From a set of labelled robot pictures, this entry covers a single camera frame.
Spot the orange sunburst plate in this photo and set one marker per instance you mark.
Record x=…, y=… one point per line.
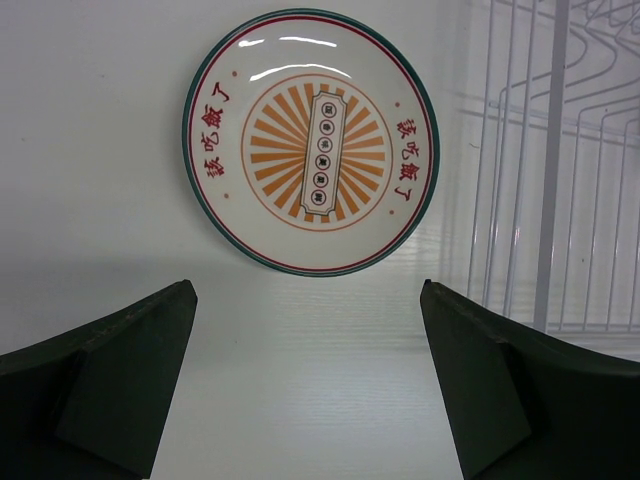
x=310, y=142

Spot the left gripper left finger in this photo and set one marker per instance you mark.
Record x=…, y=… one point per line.
x=92, y=403

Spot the white wire dish rack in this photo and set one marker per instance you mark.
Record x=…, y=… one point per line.
x=547, y=218

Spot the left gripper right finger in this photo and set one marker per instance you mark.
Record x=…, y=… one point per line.
x=524, y=405

